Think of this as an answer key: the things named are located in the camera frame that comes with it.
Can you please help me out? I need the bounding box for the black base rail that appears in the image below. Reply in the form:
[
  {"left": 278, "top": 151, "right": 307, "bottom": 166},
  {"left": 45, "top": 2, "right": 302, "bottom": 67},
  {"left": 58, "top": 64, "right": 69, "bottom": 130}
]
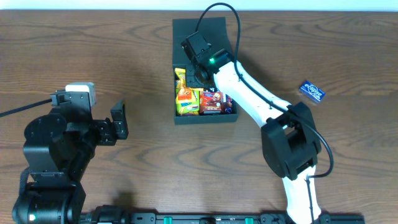
[{"left": 80, "top": 204, "right": 364, "bottom": 224}]

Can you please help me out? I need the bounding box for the small yellow snack packet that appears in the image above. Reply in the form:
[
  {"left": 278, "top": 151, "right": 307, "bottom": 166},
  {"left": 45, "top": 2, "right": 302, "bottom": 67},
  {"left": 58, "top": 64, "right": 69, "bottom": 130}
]
[{"left": 192, "top": 88, "right": 203, "bottom": 100}]

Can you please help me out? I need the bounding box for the black container box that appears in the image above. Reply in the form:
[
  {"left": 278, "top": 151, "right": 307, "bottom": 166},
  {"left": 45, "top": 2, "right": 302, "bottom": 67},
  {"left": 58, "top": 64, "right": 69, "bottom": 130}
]
[{"left": 172, "top": 17, "right": 238, "bottom": 125}]

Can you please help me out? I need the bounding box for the red Hello Panda box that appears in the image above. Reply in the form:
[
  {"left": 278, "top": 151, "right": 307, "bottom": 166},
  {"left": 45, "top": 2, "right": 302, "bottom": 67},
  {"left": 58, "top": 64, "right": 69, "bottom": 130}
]
[{"left": 199, "top": 91, "right": 224, "bottom": 115}]

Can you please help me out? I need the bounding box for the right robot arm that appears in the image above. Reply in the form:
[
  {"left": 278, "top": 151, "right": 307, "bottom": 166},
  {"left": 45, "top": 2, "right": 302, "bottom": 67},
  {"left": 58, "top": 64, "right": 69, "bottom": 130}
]
[{"left": 185, "top": 49, "right": 322, "bottom": 223}]

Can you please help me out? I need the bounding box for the blue Eclipse mint box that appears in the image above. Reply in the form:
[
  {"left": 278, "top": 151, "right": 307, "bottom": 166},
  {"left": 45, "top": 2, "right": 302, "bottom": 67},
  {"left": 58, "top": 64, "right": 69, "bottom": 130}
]
[{"left": 299, "top": 80, "right": 326, "bottom": 103}]

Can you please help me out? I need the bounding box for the blue Dairy Milk bar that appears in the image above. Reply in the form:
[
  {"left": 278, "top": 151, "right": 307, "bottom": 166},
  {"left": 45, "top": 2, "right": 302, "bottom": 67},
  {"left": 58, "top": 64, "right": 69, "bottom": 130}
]
[{"left": 223, "top": 94, "right": 233, "bottom": 114}]

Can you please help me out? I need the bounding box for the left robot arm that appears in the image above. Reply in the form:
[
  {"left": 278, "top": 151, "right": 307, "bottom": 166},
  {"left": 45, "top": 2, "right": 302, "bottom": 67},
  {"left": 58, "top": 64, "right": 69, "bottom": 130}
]
[{"left": 12, "top": 90, "right": 129, "bottom": 223}]

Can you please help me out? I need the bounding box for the green Pretz snack box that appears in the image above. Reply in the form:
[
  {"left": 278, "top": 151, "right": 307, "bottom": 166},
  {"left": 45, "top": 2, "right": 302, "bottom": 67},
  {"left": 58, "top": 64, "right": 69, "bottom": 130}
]
[{"left": 175, "top": 80, "right": 200, "bottom": 116}]

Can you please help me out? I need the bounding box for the yellow orange candy packet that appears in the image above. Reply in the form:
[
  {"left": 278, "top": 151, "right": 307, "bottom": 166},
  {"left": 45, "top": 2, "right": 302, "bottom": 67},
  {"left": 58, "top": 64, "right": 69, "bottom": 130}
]
[{"left": 175, "top": 68, "right": 199, "bottom": 104}]

